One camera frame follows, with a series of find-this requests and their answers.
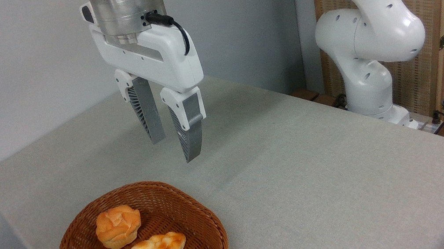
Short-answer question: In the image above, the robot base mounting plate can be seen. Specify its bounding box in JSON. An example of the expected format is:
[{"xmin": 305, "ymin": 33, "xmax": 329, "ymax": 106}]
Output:
[{"xmin": 405, "ymin": 107, "xmax": 444, "ymax": 138}]

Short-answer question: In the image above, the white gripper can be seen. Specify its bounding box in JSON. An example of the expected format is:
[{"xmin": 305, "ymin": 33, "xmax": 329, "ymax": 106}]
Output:
[{"xmin": 80, "ymin": 0, "xmax": 218, "ymax": 176}]

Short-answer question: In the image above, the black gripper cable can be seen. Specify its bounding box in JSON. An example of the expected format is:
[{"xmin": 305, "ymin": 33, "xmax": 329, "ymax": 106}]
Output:
[{"xmin": 144, "ymin": 7, "xmax": 192, "ymax": 61}]

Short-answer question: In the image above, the brown wooden board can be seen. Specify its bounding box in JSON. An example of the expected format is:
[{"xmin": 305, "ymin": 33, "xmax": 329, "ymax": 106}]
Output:
[{"xmin": 289, "ymin": 82, "xmax": 347, "ymax": 116}]

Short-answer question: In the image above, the grey tablecloth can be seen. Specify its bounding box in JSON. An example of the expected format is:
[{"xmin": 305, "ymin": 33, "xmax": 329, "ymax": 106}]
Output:
[{"xmin": 0, "ymin": 38, "xmax": 444, "ymax": 249}]

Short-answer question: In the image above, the round bread roll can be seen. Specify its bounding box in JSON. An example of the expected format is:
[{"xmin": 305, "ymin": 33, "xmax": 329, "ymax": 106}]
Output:
[{"xmin": 92, "ymin": 202, "xmax": 145, "ymax": 249}]

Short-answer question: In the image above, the brown wicker basket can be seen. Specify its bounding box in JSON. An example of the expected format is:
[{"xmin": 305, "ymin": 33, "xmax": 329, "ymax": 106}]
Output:
[{"xmin": 48, "ymin": 169, "xmax": 230, "ymax": 249}]

